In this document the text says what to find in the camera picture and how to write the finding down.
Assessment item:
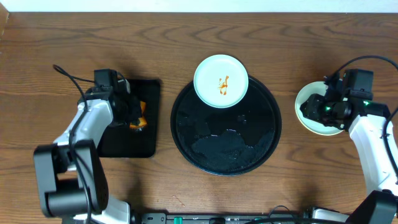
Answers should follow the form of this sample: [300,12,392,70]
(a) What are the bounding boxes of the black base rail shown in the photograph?
[130,205,352,224]

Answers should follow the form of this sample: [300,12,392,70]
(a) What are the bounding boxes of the black rectangular tray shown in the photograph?
[98,79,160,158]

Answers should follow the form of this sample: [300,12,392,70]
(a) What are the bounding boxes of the black round tray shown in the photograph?
[170,77,282,176]

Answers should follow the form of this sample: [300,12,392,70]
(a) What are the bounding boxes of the orange sponge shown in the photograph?
[129,101,147,129]

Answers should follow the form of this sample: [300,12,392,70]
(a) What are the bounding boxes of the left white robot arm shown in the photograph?
[34,93,146,223]

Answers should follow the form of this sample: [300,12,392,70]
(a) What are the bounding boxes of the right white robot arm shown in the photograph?
[295,93,397,223]

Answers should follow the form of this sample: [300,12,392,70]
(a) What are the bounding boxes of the yellow plate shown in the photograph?
[295,108,342,136]

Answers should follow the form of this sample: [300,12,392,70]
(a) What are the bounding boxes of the light green plate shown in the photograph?
[193,54,249,108]
[294,81,345,136]

